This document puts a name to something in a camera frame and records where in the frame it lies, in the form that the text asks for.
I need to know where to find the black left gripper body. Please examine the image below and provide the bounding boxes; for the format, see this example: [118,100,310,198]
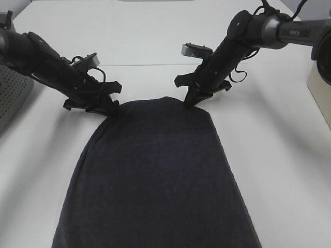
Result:
[62,61,122,110]

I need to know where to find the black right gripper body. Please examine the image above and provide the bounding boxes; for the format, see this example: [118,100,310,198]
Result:
[174,58,232,97]

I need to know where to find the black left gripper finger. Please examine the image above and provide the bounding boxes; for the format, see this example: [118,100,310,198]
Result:
[85,107,114,116]
[99,95,119,116]

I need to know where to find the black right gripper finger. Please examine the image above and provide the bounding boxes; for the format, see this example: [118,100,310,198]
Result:
[184,86,198,108]
[192,91,213,106]

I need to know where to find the dark navy towel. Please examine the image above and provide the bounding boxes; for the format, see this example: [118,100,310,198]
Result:
[52,97,261,247]

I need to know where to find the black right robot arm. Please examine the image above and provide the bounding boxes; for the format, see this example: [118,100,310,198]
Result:
[174,10,330,107]

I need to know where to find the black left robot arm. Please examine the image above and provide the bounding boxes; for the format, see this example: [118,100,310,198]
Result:
[1,28,122,116]

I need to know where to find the grey perforated plastic basket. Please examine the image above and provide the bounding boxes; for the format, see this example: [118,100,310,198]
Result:
[0,11,35,137]

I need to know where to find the beige box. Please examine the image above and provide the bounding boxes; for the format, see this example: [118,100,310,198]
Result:
[307,61,331,128]

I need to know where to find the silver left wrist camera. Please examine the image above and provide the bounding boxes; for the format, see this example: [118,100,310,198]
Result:
[72,53,100,68]

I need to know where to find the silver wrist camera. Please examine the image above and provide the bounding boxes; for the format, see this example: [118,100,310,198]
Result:
[72,53,100,68]
[181,43,213,59]

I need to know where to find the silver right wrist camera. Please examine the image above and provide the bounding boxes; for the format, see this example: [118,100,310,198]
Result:
[181,43,213,59]

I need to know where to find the black right camera cable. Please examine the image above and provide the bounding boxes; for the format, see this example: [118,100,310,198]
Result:
[227,0,308,85]

